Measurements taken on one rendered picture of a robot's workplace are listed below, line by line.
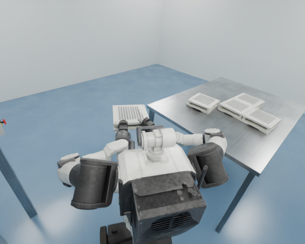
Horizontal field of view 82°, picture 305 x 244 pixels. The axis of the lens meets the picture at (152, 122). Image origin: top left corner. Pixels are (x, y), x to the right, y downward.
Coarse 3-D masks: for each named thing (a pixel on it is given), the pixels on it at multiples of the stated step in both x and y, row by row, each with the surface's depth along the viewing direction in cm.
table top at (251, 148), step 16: (224, 80) 251; (176, 96) 195; (224, 96) 205; (256, 96) 212; (272, 96) 216; (160, 112) 164; (176, 112) 167; (192, 112) 169; (224, 112) 174; (272, 112) 181; (288, 112) 184; (192, 128) 147; (208, 128) 149; (224, 128) 150; (240, 128) 152; (256, 128) 154; (288, 128) 158; (240, 144) 134; (256, 144) 136; (272, 144) 137; (240, 160) 120; (256, 160) 121
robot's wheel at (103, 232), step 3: (102, 228) 144; (105, 228) 144; (102, 231) 141; (105, 231) 141; (102, 234) 139; (105, 234) 139; (102, 237) 137; (105, 237) 137; (102, 240) 136; (105, 240) 136; (102, 243) 135; (105, 243) 135
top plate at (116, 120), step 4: (116, 108) 128; (120, 108) 129; (124, 108) 129; (144, 108) 132; (116, 112) 124; (120, 112) 124; (140, 112) 126; (144, 112) 127; (116, 116) 119; (128, 116) 121; (136, 116) 122; (144, 116) 123; (148, 116) 123; (116, 120) 116; (120, 120) 116; (128, 120) 117; (132, 120) 117; (136, 120) 118; (116, 124) 113; (128, 124) 115; (132, 124) 116
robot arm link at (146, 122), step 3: (147, 117) 112; (144, 120) 111; (147, 120) 111; (150, 120) 113; (144, 123) 110; (147, 123) 110; (150, 123) 110; (153, 123) 111; (144, 129) 113; (147, 129) 111; (150, 129) 108; (153, 129) 107
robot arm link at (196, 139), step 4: (184, 136) 100; (188, 136) 99; (192, 136) 98; (196, 136) 97; (200, 136) 96; (204, 136) 96; (208, 136) 91; (184, 140) 99; (188, 140) 98; (192, 140) 97; (196, 140) 96; (200, 140) 96; (204, 140) 95; (184, 144) 99; (188, 144) 99; (192, 144) 98; (196, 144) 97; (200, 144) 96
